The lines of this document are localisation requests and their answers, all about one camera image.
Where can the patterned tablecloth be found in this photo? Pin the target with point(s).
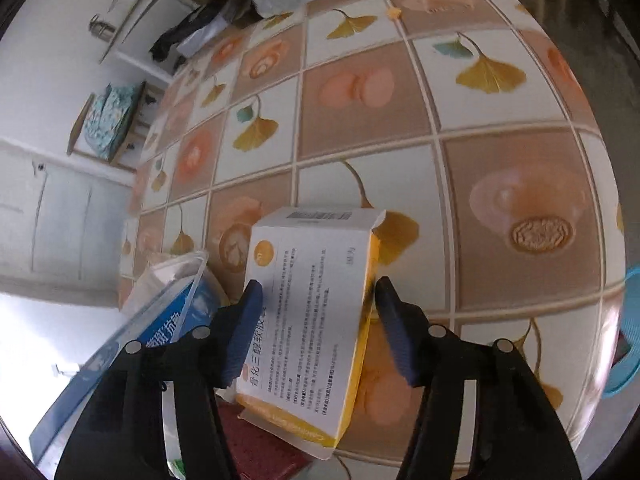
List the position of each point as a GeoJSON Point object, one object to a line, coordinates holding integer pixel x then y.
{"type": "Point", "coordinates": [460, 118]}

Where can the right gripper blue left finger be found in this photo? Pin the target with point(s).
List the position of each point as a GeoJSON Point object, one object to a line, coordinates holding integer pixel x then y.
{"type": "Point", "coordinates": [236, 330]}

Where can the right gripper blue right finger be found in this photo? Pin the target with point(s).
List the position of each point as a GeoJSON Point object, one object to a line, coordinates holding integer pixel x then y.
{"type": "Point", "coordinates": [403, 325]}

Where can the blue white carton box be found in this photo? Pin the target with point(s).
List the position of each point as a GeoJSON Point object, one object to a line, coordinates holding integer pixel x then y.
{"type": "Point", "coordinates": [169, 299]}

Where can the red packet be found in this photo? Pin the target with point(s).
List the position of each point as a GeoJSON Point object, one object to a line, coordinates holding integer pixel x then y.
{"type": "Point", "coordinates": [257, 454]}

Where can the small steel canister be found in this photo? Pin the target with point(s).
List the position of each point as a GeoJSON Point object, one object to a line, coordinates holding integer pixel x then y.
{"type": "Point", "coordinates": [101, 29]}

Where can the white side table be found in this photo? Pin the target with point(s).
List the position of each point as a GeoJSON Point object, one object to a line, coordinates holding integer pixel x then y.
{"type": "Point", "coordinates": [137, 25]}

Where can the blue plastic trash basket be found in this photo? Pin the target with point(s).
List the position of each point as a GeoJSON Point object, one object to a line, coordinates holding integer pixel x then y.
{"type": "Point", "coordinates": [625, 365]}

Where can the yellow white medicine box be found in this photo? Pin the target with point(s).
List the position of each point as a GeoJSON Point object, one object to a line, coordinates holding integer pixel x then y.
{"type": "Point", "coordinates": [317, 270]}

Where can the wooden chair with cushion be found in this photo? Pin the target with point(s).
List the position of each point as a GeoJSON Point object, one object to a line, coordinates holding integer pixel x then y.
{"type": "Point", "coordinates": [113, 125]}

